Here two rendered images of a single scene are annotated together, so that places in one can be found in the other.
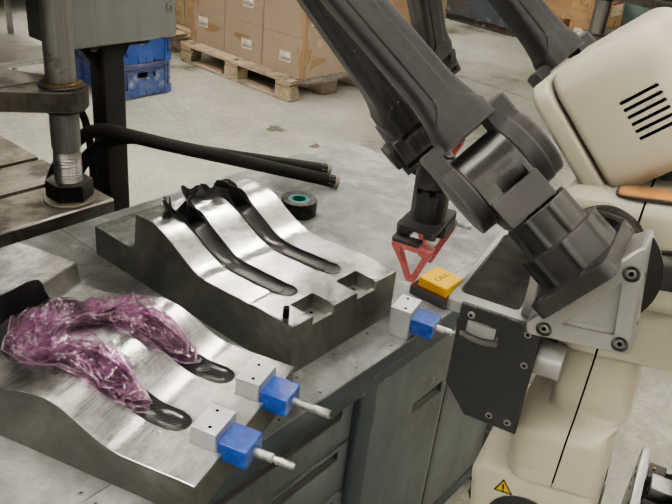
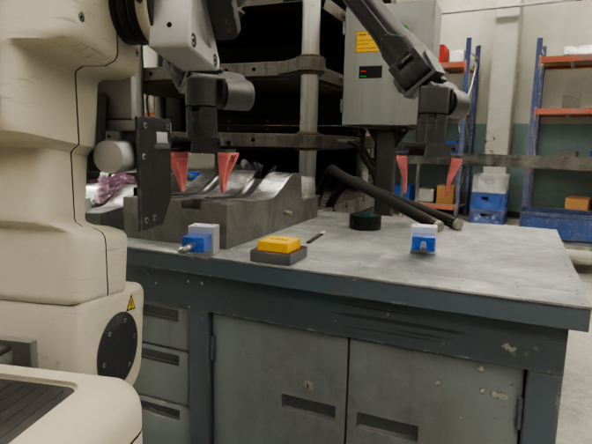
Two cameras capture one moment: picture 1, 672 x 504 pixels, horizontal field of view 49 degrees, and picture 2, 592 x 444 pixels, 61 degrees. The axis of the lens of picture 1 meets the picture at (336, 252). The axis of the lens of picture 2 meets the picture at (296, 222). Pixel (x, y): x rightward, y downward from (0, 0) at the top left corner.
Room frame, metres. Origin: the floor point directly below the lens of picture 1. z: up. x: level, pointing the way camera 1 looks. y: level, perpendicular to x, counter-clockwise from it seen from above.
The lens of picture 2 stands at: (1.01, -1.08, 1.02)
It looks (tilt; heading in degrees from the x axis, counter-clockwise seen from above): 9 degrees down; 76
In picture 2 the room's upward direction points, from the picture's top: 1 degrees clockwise
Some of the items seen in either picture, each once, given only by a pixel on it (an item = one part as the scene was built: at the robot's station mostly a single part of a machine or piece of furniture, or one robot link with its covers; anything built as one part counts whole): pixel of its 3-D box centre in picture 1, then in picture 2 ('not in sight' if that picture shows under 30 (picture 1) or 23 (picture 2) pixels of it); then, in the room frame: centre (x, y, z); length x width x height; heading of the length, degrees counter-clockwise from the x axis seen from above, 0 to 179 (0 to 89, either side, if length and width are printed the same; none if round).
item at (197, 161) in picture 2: not in sight; (219, 172); (1.22, 1.14, 0.87); 0.50 x 0.27 x 0.17; 52
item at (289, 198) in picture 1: (298, 205); (365, 221); (1.48, 0.09, 0.82); 0.08 x 0.08 x 0.04
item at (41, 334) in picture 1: (95, 333); (101, 181); (0.83, 0.32, 0.90); 0.26 x 0.18 x 0.08; 70
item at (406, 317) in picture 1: (430, 325); (195, 243); (1.05, -0.17, 0.83); 0.13 x 0.05 x 0.05; 66
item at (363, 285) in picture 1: (355, 290); (197, 209); (1.06, -0.04, 0.87); 0.05 x 0.05 x 0.04; 52
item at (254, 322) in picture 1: (239, 250); (233, 199); (1.16, 0.17, 0.87); 0.50 x 0.26 x 0.14; 52
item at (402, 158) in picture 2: not in sight; (414, 169); (1.47, -0.18, 0.96); 0.07 x 0.07 x 0.09; 61
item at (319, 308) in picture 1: (311, 314); not in sight; (0.97, 0.03, 0.87); 0.05 x 0.05 x 0.04; 52
